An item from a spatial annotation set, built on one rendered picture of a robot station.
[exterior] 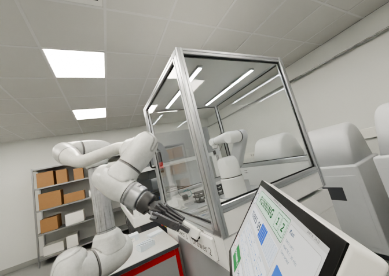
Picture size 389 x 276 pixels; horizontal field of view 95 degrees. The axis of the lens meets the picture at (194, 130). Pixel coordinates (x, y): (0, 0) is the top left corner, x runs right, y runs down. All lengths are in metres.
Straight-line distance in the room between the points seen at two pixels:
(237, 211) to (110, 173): 0.65
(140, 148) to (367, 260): 0.65
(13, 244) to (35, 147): 2.11
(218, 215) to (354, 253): 0.72
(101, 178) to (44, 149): 5.17
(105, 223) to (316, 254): 1.08
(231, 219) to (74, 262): 0.76
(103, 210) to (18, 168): 4.83
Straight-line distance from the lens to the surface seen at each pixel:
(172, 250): 1.62
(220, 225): 0.99
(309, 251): 0.36
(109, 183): 0.72
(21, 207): 5.90
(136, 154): 0.73
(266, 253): 0.50
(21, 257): 6.02
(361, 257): 0.32
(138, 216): 2.22
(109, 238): 1.23
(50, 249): 5.51
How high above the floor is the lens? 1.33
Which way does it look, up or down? 10 degrees up
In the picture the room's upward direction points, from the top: 14 degrees counter-clockwise
